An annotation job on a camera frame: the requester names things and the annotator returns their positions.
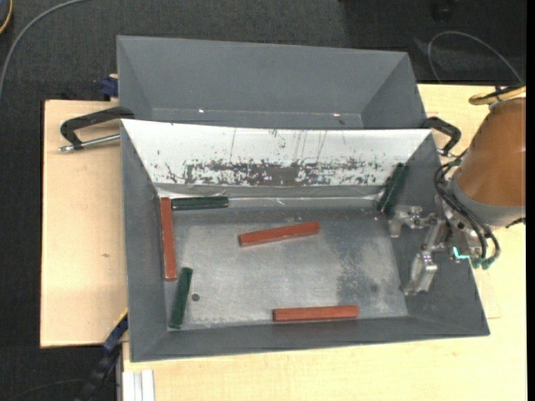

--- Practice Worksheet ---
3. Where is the dark green flat block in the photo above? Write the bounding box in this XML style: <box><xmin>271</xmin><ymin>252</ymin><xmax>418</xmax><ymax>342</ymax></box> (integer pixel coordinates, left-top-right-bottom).
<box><xmin>167</xmin><ymin>266</ymin><xmax>195</xmax><ymax>331</ymax></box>
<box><xmin>170</xmin><ymin>195</ymin><xmax>231</xmax><ymax>212</ymax></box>
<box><xmin>375</xmin><ymin>162</ymin><xmax>410</xmax><ymax>217</ymax></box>

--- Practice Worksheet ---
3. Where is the grey metal bin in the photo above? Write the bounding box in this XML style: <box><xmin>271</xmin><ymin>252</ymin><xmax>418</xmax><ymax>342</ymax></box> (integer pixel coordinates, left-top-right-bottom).
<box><xmin>115</xmin><ymin>34</ymin><xmax>491</xmax><ymax>363</ymax></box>

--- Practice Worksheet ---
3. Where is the red-brown flat block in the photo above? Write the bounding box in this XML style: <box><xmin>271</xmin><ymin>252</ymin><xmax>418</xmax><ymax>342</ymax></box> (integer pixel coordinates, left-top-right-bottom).
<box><xmin>237</xmin><ymin>221</ymin><xmax>321</xmax><ymax>248</ymax></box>
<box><xmin>272</xmin><ymin>304</ymin><xmax>360</xmax><ymax>322</ymax></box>
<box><xmin>159</xmin><ymin>196</ymin><xmax>178</xmax><ymax>282</ymax></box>

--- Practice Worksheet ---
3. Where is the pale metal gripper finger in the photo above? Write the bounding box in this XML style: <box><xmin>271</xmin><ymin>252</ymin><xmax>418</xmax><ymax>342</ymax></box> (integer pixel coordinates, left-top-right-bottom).
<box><xmin>400</xmin><ymin>251</ymin><xmax>440</xmax><ymax>297</ymax></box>
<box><xmin>387</xmin><ymin>205</ymin><xmax>438</xmax><ymax>240</ymax></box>

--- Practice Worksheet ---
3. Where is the pale wood board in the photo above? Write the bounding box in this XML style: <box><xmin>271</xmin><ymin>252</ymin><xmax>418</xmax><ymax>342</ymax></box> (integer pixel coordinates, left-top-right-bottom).
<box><xmin>39</xmin><ymin>99</ymin><xmax>129</xmax><ymax>348</ymax></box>

